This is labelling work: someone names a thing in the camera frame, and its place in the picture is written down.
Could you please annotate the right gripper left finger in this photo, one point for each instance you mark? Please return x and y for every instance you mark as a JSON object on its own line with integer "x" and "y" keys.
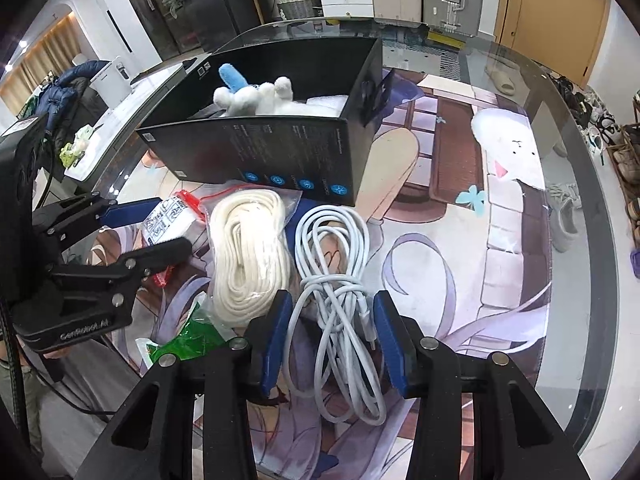
{"x": 243, "y": 371}

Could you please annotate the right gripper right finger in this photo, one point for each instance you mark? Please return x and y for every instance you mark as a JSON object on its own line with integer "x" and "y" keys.
{"x": 425, "y": 369}

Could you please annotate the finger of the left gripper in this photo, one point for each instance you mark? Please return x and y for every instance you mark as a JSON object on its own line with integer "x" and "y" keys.
{"x": 130, "y": 212}
{"x": 155, "y": 257}

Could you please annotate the green plastic packet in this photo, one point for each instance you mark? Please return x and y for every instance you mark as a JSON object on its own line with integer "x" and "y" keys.
{"x": 197, "y": 336}

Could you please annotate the red white small packet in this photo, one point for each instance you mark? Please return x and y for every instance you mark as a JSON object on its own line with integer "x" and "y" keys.
{"x": 178, "y": 215}

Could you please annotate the white blue plush toy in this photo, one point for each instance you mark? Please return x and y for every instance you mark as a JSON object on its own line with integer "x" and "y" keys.
{"x": 238, "y": 98}

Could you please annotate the white foam sheet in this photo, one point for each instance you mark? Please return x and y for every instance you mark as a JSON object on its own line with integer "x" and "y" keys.
{"x": 327, "y": 106}

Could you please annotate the person's hand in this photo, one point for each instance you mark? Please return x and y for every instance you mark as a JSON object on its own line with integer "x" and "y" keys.
{"x": 58, "y": 353}

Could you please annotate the grey marble side table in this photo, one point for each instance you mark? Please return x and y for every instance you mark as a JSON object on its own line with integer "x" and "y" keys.
{"x": 116, "y": 126}

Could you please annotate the blue puffer jacket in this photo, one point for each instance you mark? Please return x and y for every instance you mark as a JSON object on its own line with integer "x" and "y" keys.
{"x": 58, "y": 97}

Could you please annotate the white electric kettle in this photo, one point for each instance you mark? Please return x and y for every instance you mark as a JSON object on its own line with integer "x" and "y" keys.
{"x": 112, "y": 83}

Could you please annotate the black storage box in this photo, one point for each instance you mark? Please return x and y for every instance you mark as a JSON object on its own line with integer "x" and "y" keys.
{"x": 322, "y": 157}

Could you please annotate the black refrigerator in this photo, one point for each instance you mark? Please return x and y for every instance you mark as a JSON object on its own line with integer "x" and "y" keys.
{"x": 179, "y": 26}

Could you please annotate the purple bag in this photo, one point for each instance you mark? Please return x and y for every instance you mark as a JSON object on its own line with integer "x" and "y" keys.
{"x": 635, "y": 262}

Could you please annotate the woven laundry basket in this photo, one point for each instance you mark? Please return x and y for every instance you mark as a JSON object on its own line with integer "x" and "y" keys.
{"x": 296, "y": 9}

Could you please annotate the wooden shoe rack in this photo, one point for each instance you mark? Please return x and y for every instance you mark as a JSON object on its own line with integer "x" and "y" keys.
{"x": 625, "y": 158}

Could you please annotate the wooden door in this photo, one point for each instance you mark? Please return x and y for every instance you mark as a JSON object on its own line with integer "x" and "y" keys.
{"x": 563, "y": 35}

